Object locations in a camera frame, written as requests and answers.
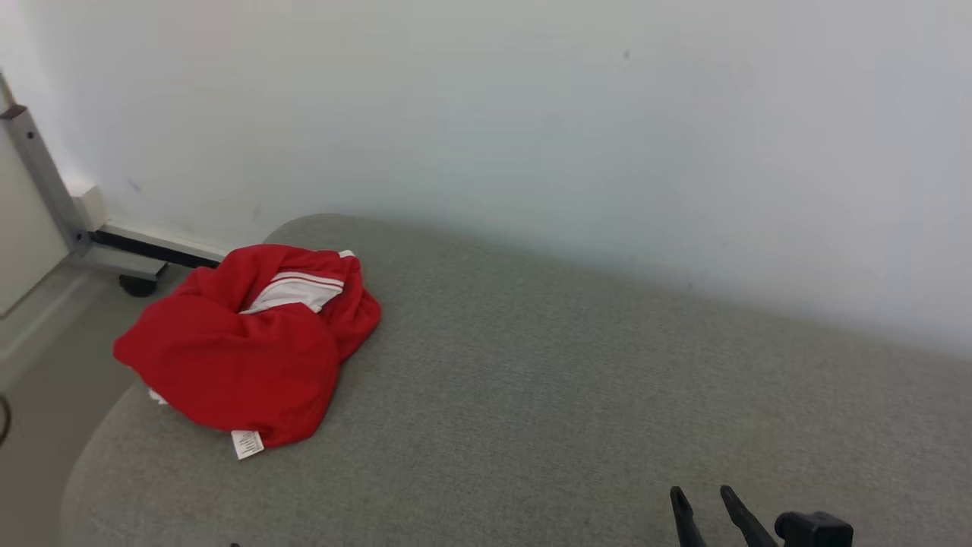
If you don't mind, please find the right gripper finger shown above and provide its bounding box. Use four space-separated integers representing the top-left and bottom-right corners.
670 487 708 547
720 486 779 547

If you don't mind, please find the red white basketball jersey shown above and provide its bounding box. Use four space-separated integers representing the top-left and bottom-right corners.
112 243 383 461

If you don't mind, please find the white plastic block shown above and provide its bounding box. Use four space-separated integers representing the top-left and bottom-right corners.
72 185 109 231

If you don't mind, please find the white panel board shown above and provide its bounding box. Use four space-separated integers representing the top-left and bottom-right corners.
0 72 71 316

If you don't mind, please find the grey metal frame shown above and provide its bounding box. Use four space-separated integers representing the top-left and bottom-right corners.
0 105 229 283

